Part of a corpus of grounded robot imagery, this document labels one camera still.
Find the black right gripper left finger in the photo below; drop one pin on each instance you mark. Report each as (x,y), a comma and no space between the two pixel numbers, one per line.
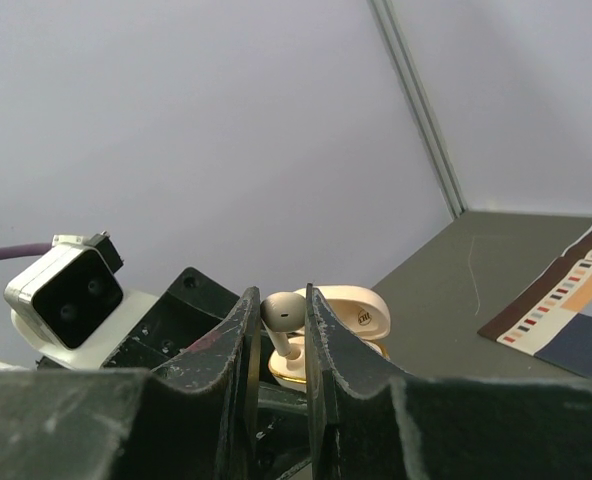
(116,415)

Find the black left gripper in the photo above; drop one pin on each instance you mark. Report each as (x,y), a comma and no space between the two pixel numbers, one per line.
(192,306)

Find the beige case with black oval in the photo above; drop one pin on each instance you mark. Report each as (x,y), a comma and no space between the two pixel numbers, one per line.
(360,309)

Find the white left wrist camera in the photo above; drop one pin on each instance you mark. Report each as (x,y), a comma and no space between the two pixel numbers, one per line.
(69,306)

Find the aluminium frame post left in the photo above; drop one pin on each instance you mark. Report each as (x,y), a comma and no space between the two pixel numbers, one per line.
(419,103)

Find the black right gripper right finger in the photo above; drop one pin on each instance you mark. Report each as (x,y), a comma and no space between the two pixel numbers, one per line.
(370,419)

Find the multicoloured patchwork placemat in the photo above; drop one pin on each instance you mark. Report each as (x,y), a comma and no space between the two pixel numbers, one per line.
(551,320)

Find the white earbud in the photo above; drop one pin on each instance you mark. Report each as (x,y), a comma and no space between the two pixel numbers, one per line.
(283,313)

